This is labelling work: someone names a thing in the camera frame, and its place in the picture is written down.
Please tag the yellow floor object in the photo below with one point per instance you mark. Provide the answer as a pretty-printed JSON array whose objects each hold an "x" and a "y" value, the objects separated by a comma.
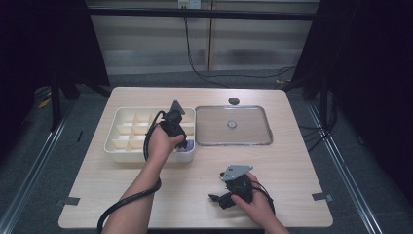
[{"x": 44, "y": 103}]

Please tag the person's right hand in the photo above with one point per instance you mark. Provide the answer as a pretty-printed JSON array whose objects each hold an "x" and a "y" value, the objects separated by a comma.
[{"x": 259, "y": 204}]

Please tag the black round table grommet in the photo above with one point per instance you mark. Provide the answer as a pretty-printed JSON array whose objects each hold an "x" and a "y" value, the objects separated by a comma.
[{"x": 233, "y": 101}]

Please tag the black metal crossbar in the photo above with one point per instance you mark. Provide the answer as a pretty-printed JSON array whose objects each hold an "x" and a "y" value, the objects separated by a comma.
[{"x": 146, "y": 13}]

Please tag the white wall socket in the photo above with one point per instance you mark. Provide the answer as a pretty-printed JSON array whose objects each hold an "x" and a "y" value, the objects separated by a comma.
[{"x": 190, "y": 4}]

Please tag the grey tape strip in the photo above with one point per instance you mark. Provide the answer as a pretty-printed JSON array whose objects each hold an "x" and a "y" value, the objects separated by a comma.
[
  {"x": 67, "y": 201},
  {"x": 322, "y": 197}
]

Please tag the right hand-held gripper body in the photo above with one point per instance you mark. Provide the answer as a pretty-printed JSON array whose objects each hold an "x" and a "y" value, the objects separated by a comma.
[{"x": 242, "y": 188}]

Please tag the lilac sock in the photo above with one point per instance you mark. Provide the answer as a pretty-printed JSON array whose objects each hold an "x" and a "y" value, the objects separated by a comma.
[{"x": 190, "y": 144}]

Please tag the clear flat box lid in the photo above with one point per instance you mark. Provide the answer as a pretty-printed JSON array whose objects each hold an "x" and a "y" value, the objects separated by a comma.
[{"x": 250, "y": 130}]

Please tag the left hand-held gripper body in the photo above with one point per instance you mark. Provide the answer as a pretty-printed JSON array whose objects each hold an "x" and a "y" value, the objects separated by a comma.
[{"x": 173, "y": 123}]

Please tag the person's left hand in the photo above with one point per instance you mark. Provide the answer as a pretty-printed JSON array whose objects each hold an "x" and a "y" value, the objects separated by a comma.
[{"x": 160, "y": 146}]

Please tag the small black floor object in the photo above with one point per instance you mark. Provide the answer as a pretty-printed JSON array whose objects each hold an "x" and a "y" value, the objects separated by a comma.
[{"x": 80, "y": 136}]

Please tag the black curtain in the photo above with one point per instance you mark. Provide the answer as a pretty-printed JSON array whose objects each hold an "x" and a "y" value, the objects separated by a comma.
[
  {"x": 39, "y": 39},
  {"x": 373, "y": 65}
]

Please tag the cream divided storage box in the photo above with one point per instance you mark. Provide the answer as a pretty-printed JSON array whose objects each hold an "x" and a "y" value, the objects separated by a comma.
[{"x": 126, "y": 156}]

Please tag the black metal stand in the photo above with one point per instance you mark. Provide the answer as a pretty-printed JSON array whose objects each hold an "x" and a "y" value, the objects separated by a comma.
[{"x": 56, "y": 104}]

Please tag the metal floor rail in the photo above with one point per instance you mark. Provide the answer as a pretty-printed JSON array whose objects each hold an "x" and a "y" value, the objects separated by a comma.
[
  {"x": 35, "y": 169},
  {"x": 341, "y": 169}
]

